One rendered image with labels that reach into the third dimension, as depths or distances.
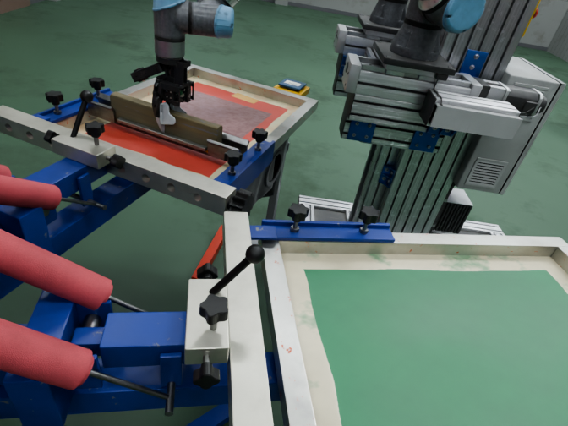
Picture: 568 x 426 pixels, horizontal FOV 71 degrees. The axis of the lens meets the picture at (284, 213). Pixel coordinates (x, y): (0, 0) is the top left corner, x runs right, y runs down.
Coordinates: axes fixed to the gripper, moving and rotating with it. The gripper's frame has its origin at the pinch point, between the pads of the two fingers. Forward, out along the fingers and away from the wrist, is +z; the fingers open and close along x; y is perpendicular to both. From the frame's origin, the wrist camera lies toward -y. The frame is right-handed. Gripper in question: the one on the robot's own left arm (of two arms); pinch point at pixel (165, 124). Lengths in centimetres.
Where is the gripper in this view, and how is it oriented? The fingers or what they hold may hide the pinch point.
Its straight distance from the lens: 122.8
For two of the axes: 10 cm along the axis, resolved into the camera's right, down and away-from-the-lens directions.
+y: 9.2, 3.3, -2.1
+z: -1.5, 8.0, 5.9
